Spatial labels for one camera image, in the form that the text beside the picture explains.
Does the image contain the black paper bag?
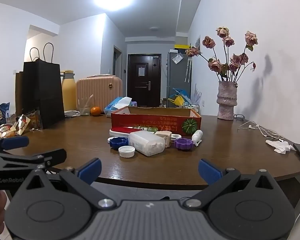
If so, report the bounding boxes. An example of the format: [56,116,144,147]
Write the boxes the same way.
[22,42,66,130]

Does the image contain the white bottle cap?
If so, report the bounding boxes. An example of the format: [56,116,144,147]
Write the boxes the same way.
[118,146,136,158]

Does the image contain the dark brown door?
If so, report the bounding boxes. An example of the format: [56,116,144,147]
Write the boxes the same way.
[127,53,162,108]

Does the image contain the grey refrigerator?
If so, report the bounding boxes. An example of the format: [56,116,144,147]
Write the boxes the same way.
[166,51,192,105]

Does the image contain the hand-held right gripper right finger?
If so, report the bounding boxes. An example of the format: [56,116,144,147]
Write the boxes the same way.
[184,158,278,209]

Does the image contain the blue tissue pack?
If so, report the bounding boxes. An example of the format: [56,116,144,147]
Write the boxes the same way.
[104,96,133,118]

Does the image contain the row of small bottles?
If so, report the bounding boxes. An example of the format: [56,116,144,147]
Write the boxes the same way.
[184,102,200,113]

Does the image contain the dried pink roses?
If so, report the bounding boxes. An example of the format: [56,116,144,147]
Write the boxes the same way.
[185,26,259,83]

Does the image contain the purple bottle cap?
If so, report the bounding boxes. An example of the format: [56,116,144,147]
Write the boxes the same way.
[175,138,193,152]

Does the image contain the pink ceramic vase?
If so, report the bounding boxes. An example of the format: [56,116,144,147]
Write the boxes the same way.
[216,80,239,121]

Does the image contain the red and white lint brush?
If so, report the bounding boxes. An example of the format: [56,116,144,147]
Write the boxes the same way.
[109,127,140,138]

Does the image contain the green tube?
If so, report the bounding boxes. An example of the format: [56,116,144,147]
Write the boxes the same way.
[130,126,159,133]

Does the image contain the red cardboard box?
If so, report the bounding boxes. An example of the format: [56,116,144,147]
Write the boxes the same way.
[111,106,202,137]

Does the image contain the glass cup with straws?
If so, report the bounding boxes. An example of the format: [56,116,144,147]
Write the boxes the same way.
[78,94,94,116]

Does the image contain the blue bottle cap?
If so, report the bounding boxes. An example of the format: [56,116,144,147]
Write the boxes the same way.
[109,137,129,151]

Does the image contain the crumpled white tissue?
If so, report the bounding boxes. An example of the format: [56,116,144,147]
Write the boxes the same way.
[265,140,297,154]

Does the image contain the orange snack packet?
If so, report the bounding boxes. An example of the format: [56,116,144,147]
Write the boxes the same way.
[16,114,32,134]

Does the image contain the beige plug adapter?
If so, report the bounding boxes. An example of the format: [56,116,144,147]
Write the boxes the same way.
[155,131,174,148]

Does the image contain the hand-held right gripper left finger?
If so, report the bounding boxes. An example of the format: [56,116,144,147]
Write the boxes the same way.
[25,158,116,210]

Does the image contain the blue and yellow toy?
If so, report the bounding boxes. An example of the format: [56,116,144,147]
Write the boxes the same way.
[168,87,191,108]

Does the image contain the yellow thermos jug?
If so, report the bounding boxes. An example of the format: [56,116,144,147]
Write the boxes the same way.
[60,70,78,112]

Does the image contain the translucent white plastic container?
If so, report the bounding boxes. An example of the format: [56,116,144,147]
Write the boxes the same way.
[128,131,165,157]

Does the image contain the white spray bottle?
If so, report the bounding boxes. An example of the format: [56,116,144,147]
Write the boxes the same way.
[191,129,204,147]

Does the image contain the pink suitcase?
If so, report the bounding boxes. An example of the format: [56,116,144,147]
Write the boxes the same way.
[76,74,123,116]

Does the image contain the blue patterned bag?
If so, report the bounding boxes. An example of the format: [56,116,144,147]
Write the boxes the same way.
[0,102,11,126]

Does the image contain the white earphones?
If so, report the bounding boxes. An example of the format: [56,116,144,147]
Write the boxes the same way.
[237,120,286,141]

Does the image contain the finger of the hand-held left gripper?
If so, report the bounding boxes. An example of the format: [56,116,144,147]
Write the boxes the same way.
[0,149,67,173]
[0,135,30,153]

